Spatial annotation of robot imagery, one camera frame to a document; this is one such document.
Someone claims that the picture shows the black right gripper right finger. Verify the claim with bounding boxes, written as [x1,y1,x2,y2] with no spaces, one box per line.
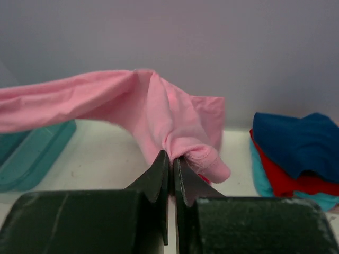
[173,156,224,253]

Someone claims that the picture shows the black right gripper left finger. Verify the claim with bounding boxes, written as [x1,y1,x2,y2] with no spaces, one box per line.
[126,150,170,246]

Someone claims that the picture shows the pink t-shirt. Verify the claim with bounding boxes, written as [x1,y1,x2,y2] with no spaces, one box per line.
[1,69,230,183]

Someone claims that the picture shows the light blue folded t-shirt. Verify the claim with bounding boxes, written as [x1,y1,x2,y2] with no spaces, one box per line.
[249,140,338,214]

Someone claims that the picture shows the red folded t-shirt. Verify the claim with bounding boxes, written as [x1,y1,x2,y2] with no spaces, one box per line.
[249,130,338,197]

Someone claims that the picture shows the dark blue folded t-shirt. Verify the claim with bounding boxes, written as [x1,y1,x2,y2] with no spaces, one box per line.
[252,112,338,183]

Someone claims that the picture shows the teal plastic bin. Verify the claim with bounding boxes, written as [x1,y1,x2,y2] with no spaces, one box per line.
[1,120,77,192]

